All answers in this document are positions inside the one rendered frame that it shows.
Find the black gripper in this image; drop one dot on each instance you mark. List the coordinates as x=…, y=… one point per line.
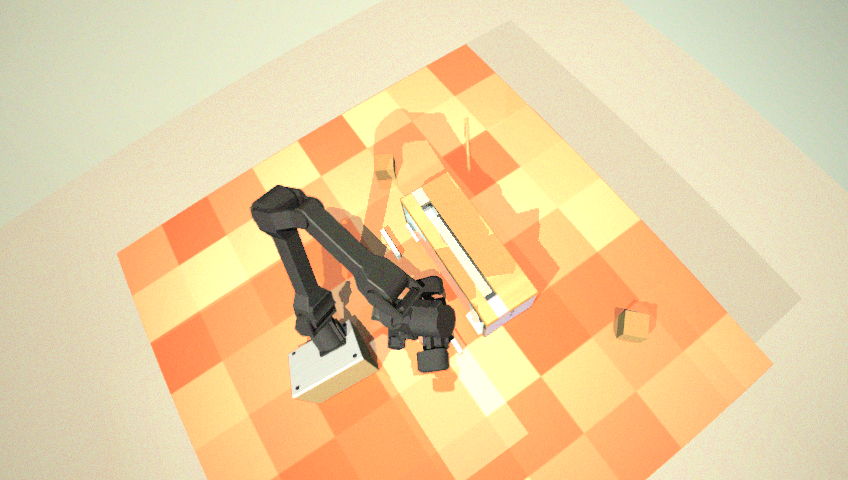
x=434, y=356

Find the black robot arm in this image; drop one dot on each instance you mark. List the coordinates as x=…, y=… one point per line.
x=279, y=213

